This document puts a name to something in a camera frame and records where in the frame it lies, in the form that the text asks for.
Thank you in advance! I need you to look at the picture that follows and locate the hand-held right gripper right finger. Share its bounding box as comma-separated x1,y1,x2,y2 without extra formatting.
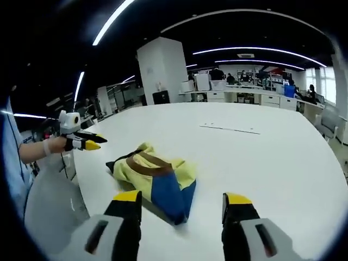
221,192,303,261

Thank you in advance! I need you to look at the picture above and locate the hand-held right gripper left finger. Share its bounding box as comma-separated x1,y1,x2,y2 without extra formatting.
65,190,143,261

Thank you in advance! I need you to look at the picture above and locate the yellow and blue garment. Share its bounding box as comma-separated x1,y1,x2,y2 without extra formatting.
105,141,197,226

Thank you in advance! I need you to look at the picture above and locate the person's left hand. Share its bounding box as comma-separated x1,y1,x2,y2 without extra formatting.
44,135,69,156

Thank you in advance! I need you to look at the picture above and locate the short ceiling light strip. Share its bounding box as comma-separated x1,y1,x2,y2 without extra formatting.
73,71,85,102

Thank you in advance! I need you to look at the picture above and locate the person in blue shirt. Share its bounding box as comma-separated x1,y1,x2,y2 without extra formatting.
2,96,36,221

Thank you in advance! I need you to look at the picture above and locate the black cabinet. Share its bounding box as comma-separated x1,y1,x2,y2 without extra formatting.
152,90,171,105

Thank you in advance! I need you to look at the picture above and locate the long ceiling light strip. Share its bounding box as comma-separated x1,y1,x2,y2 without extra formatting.
92,0,136,46

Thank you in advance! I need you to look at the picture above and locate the tall white storage box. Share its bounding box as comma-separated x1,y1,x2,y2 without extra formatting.
195,73,212,91

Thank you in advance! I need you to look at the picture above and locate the long white counter desk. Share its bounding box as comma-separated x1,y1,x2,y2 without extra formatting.
178,84,326,113

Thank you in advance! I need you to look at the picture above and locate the grey office chair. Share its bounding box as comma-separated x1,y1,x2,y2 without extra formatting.
314,104,345,144

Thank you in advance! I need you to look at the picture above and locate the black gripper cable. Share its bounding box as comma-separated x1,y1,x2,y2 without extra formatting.
60,151,70,176

